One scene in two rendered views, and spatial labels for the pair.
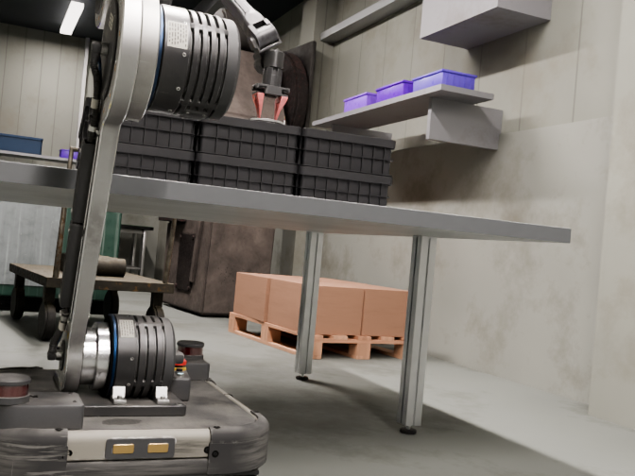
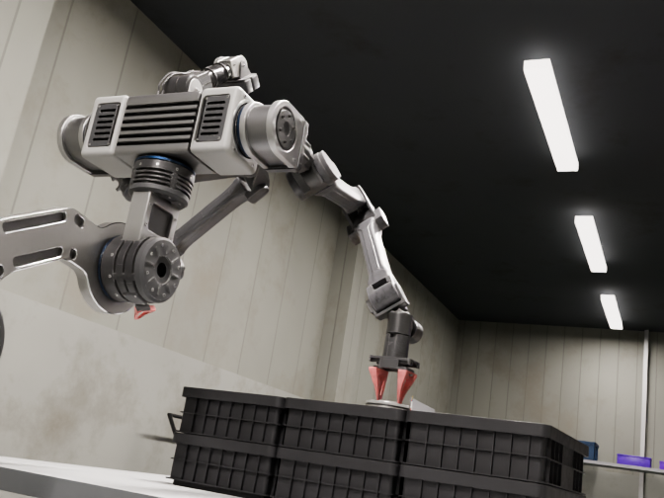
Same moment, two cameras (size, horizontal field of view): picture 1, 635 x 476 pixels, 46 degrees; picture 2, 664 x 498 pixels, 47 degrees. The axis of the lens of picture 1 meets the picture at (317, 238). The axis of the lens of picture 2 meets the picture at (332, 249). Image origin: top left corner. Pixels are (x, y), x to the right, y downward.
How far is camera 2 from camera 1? 143 cm
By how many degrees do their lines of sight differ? 51
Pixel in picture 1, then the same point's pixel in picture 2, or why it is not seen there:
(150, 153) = (228, 448)
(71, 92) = (632, 389)
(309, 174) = (409, 476)
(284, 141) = (381, 429)
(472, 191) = not seen: outside the picture
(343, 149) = (464, 440)
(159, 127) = (243, 416)
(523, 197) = not seen: outside the picture
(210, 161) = (288, 458)
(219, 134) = (304, 423)
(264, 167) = (350, 466)
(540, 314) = not seen: outside the picture
